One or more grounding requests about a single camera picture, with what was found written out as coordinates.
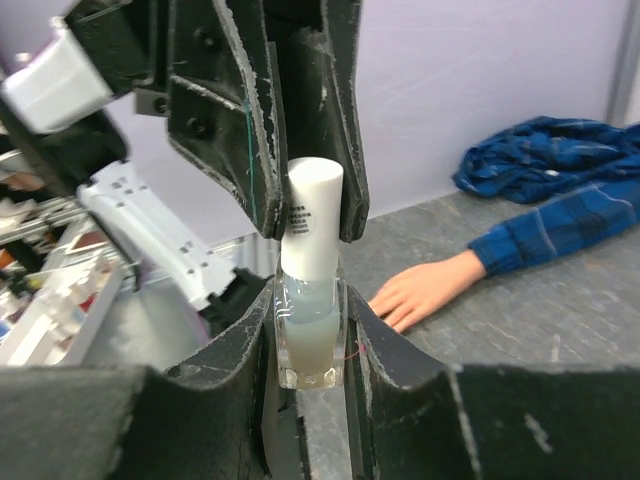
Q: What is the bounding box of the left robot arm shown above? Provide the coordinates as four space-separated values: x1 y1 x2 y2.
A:
1 1 370 328

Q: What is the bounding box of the mannequin hand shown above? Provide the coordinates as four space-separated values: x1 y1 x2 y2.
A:
369 250 487 333

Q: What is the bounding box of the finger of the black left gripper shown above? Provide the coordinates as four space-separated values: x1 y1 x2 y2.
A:
279 1 370 243
167 0 284 239

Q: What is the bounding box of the blue plaid shirt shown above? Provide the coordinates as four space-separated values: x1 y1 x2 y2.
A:
452 116 639 276

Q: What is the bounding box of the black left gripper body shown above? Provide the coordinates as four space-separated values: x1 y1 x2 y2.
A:
64 0 170 116

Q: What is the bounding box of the clear nail polish bottle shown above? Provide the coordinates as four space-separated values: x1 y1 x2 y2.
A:
273 157 347 390

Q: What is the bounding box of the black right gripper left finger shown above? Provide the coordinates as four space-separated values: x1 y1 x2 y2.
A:
1 288 271 479

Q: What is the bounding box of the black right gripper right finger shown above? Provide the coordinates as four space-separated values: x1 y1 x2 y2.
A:
345 291 639 479

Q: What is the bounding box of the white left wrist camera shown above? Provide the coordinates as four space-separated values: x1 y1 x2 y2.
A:
1 17 114 133

